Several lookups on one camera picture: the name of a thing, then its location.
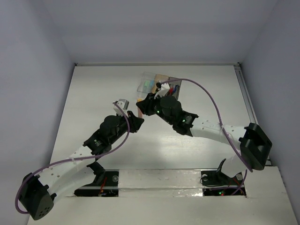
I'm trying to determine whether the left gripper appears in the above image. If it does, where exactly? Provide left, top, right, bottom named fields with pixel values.
left=109, top=110, right=143, bottom=144

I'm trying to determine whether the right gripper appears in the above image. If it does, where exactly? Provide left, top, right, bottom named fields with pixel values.
left=136, top=92, right=174, bottom=126

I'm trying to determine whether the orange glue tube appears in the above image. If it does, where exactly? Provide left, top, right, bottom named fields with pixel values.
left=137, top=108, right=143, bottom=118

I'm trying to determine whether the green glue tube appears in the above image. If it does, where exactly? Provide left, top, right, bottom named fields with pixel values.
left=142, top=80, right=150, bottom=93

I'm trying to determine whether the blue glue tube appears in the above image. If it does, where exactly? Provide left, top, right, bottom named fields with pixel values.
left=148, top=80, right=154, bottom=93

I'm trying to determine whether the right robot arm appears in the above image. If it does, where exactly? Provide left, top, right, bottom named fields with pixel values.
left=136, top=93, right=272, bottom=184

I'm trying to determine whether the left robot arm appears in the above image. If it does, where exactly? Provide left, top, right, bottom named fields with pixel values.
left=15, top=111, right=144, bottom=220

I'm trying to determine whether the dark grey plastic container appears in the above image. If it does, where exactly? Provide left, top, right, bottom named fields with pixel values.
left=167, top=77, right=182, bottom=100

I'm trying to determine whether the clear plastic container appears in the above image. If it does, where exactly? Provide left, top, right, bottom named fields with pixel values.
left=137, top=72, right=156, bottom=100

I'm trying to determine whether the orange plastic container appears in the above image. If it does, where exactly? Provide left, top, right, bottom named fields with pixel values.
left=151, top=74, right=169, bottom=93

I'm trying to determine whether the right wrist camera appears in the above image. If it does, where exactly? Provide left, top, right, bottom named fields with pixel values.
left=154, top=82, right=170, bottom=99

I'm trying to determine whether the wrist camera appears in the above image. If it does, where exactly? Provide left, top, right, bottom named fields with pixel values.
left=113, top=99, right=129, bottom=112
left=154, top=82, right=170, bottom=99

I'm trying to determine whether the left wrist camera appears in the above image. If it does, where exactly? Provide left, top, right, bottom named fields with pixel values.
left=113, top=99, right=129, bottom=112

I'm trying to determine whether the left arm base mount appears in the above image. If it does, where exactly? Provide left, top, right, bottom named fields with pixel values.
left=74, top=168, right=119, bottom=197

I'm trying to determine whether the aluminium rail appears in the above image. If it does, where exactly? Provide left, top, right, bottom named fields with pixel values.
left=234, top=66, right=272, bottom=171

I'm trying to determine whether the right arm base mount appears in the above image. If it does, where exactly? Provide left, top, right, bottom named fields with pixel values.
left=199, top=159, right=246, bottom=196

